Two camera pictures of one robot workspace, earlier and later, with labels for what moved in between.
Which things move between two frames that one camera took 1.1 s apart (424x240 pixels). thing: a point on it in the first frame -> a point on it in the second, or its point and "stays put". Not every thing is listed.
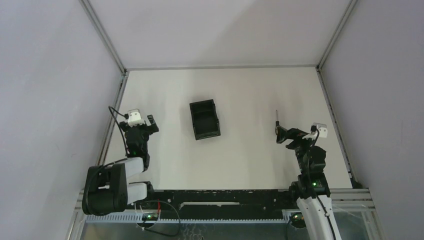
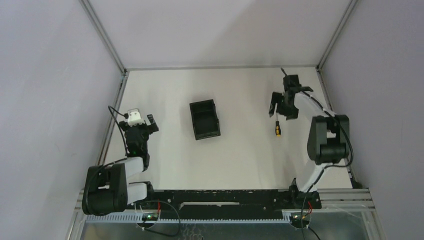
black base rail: (220, 204) stays put
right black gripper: (294, 133) -> (292, 114)
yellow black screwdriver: (277, 122) stays put
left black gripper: (139, 128) stays put
